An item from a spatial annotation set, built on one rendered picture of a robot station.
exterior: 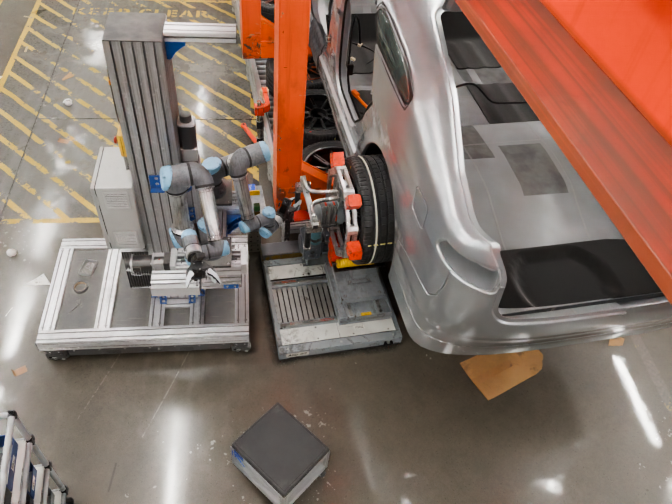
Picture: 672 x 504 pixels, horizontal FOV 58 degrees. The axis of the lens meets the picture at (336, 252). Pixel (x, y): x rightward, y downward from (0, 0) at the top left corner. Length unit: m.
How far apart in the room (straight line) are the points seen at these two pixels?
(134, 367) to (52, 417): 0.53
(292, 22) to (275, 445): 2.20
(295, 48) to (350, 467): 2.36
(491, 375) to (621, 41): 3.44
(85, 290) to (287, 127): 1.68
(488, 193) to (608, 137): 2.97
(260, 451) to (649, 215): 2.84
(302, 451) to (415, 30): 2.27
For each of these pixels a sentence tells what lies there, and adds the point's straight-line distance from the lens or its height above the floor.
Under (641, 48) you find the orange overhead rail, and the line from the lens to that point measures 0.86.
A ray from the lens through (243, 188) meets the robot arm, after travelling 3.34.
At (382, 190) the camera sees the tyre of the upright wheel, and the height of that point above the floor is 1.14.
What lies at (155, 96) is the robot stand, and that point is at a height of 1.75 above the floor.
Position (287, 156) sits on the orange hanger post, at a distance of 3.79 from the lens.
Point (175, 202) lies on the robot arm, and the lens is 3.12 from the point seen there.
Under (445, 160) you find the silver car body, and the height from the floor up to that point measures 1.71.
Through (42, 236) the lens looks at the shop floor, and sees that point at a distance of 4.94.
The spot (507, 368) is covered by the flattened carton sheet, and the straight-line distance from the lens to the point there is 4.24.
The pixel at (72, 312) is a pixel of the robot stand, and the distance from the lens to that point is 4.14.
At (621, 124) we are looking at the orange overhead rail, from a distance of 0.82.
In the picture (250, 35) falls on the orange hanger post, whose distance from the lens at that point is 5.52.
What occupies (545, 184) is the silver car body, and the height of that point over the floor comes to 1.04.
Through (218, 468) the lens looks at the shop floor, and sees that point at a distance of 3.69.
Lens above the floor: 3.41
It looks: 48 degrees down
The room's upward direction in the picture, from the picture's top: 7 degrees clockwise
